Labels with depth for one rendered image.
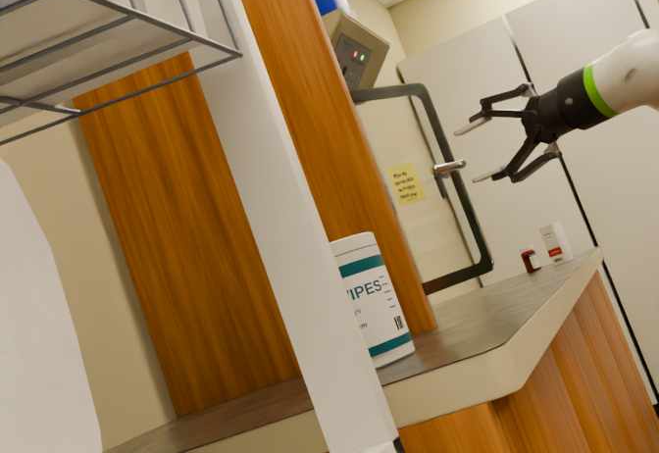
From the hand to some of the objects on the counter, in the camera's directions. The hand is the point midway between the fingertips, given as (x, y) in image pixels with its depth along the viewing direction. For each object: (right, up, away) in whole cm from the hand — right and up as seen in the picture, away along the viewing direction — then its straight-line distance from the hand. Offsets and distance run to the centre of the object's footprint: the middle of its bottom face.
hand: (478, 151), depth 153 cm
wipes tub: (-22, -29, -53) cm, 64 cm away
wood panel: (-31, -38, -9) cm, 50 cm away
